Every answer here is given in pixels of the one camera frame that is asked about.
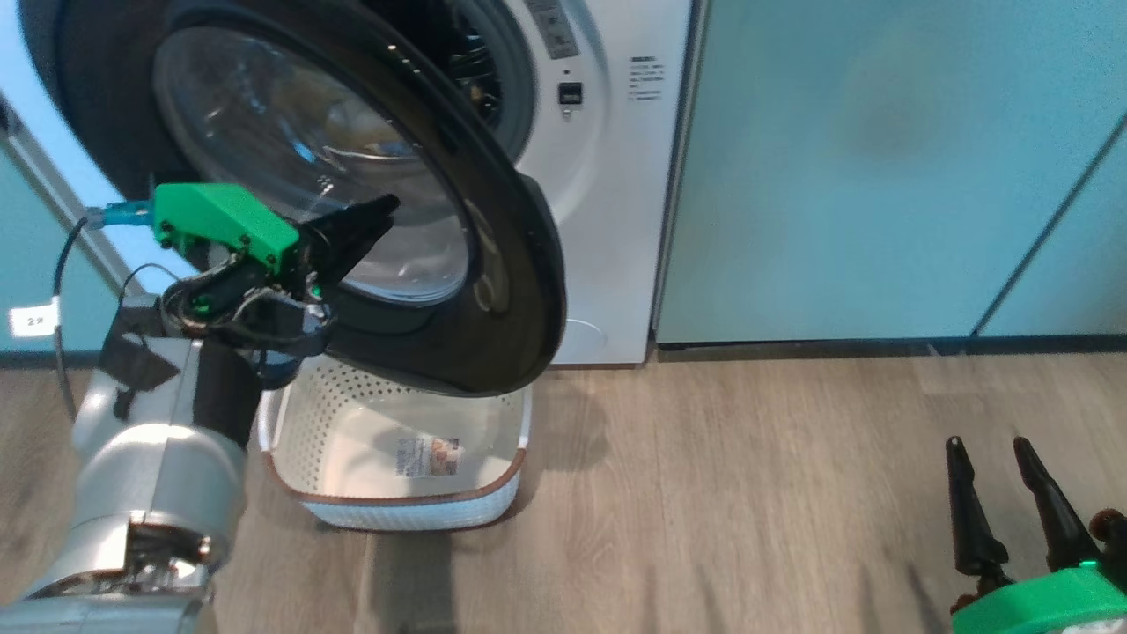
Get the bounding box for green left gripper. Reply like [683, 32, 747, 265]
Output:
[151, 182, 402, 285]

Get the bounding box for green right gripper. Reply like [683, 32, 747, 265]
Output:
[946, 435, 1127, 634]

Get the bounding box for black round washer door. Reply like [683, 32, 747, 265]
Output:
[18, 0, 568, 398]

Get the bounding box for grey rubber door gasket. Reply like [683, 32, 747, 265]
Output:
[471, 0, 540, 166]

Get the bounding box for white front-load washing machine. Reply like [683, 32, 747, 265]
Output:
[0, 0, 698, 367]

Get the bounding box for paper label inside basket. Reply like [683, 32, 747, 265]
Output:
[394, 431, 466, 480]

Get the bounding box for white perforated laundry basket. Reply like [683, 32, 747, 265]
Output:
[257, 352, 533, 533]

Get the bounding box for grey warning sticker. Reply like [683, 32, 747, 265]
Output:
[525, 0, 580, 61]

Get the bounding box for teal cabinet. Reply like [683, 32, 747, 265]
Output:
[0, 145, 120, 355]
[654, 0, 1127, 346]

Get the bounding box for printed text label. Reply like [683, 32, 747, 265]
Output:
[628, 55, 664, 101]

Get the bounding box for black cable with blue plug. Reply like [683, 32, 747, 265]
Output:
[51, 200, 156, 425]

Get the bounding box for white cable tag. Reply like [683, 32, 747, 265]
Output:
[8, 299, 62, 341]

